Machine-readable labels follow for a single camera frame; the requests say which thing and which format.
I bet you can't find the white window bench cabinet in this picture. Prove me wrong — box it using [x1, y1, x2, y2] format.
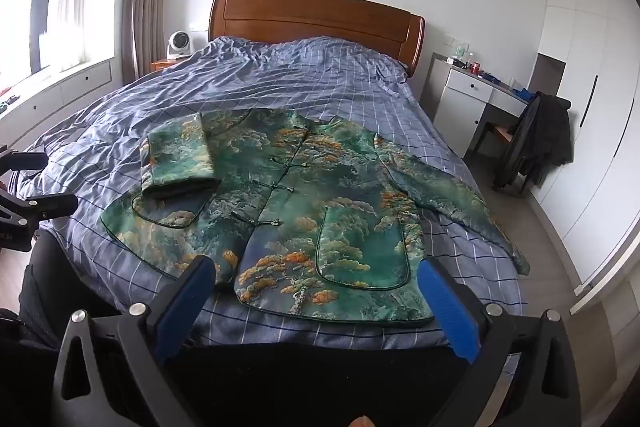
[0, 58, 113, 148]

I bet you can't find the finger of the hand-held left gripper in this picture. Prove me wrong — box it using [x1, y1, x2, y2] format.
[0, 191, 79, 254]
[0, 151, 50, 174]

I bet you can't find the white wardrobe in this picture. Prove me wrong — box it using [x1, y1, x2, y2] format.
[510, 0, 640, 308]

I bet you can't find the white sheer curtain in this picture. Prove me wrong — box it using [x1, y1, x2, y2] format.
[47, 0, 91, 70]

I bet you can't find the white desk fan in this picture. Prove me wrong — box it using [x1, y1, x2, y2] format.
[166, 30, 194, 60]

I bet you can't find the person's dark clothing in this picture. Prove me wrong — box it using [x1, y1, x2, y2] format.
[0, 232, 118, 353]

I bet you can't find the dark jacket on chair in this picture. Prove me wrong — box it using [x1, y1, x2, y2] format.
[495, 91, 574, 196]

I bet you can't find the wooden bed headboard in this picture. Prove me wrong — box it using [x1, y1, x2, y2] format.
[208, 0, 426, 79]

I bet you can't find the white desk with drawer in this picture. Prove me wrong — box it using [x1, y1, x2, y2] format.
[420, 53, 531, 158]

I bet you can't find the window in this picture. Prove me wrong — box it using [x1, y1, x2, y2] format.
[0, 0, 66, 82]

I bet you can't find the wooden chair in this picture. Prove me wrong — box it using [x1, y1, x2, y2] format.
[477, 122, 531, 198]

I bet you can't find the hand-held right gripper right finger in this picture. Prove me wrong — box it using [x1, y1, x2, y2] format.
[419, 257, 583, 427]

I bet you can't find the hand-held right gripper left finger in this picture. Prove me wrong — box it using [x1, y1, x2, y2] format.
[52, 255, 217, 427]

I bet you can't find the green landscape print jacket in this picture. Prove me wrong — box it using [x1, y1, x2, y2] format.
[100, 108, 531, 328]

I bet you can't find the blue checked duvet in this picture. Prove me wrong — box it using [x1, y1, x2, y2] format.
[17, 36, 526, 348]

